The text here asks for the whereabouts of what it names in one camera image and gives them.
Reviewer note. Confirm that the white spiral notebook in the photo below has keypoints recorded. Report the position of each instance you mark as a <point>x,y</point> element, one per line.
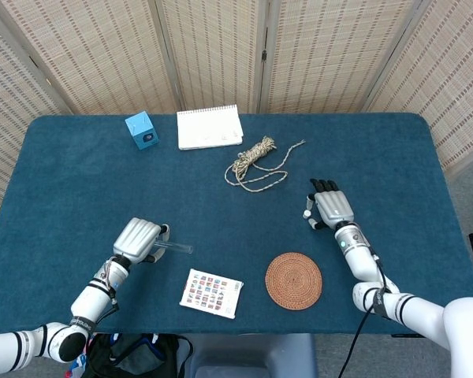
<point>209,128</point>

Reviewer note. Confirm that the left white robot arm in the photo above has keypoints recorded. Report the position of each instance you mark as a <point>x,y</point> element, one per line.
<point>90,301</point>

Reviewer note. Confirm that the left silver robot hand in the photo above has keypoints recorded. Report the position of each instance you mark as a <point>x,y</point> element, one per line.
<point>136,238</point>

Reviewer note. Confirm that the picture card booklet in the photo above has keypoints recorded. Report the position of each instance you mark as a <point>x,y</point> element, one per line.
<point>211,293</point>

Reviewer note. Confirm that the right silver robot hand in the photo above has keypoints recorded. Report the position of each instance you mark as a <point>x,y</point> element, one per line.
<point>333,204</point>

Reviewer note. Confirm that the black bag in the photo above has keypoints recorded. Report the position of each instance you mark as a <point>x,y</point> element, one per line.
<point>142,356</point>

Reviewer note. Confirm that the round woven rattan placemat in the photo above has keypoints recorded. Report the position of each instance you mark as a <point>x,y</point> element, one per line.
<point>293,281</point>

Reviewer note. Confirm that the transparent glass test tube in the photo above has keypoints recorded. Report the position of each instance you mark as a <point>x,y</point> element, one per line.
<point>181,248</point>

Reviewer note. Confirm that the blue carpet table cover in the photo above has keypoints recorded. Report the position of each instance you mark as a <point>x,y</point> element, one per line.
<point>205,197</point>

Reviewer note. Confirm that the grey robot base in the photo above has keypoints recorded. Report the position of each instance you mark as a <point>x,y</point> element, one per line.
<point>252,356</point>

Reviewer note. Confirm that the woven bamboo folding screen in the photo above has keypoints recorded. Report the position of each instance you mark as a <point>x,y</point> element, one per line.
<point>220,51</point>

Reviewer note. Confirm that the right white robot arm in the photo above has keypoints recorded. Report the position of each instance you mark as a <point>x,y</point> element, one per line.
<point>418,311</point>

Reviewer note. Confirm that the blue cube box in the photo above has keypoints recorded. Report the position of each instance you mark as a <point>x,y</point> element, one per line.
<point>142,130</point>

